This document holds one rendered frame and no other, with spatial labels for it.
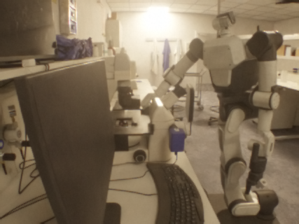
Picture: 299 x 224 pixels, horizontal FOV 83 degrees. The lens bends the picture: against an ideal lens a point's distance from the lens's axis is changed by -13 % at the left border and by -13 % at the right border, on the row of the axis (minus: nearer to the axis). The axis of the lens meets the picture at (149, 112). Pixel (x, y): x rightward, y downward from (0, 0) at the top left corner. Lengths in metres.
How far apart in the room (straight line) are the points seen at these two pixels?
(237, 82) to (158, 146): 0.52
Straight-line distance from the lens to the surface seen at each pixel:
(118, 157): 0.99
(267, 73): 1.00
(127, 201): 0.80
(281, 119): 3.93
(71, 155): 0.31
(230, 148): 1.25
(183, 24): 7.05
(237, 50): 1.01
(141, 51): 6.77
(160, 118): 0.93
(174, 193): 0.81
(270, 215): 1.72
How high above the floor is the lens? 1.29
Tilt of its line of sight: 17 degrees down
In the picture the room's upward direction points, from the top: straight up
